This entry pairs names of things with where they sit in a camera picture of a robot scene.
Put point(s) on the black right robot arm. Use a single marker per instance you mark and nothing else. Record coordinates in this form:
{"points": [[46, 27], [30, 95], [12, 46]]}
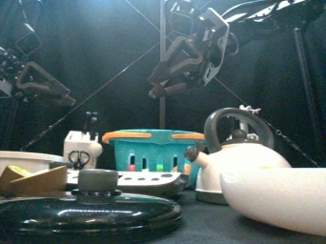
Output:
{"points": [[271, 16]]}

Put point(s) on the white toy knife block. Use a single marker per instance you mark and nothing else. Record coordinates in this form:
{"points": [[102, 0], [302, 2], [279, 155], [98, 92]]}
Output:
{"points": [[76, 142]]}

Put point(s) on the black toy scissors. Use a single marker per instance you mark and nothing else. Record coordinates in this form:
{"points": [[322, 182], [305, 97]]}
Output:
{"points": [[79, 158]]}

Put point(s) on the red bowl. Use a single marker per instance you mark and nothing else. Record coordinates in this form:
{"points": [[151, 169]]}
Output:
{"points": [[26, 158]]}

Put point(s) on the green toy vegetable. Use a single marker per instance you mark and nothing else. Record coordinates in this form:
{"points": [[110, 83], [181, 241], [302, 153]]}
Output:
{"points": [[159, 167]]}

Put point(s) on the orange toy fruit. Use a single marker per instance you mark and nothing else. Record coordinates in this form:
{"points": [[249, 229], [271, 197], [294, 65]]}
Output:
{"points": [[187, 169]]}

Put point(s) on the red toy tomato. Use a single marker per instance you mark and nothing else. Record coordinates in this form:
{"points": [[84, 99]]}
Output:
{"points": [[131, 167]]}

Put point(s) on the grey metal frame pole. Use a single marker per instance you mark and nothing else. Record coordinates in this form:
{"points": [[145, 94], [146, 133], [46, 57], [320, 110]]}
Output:
{"points": [[162, 108]]}

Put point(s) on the black metal frame pole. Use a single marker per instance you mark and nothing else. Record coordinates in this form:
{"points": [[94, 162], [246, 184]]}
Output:
{"points": [[304, 79]]}

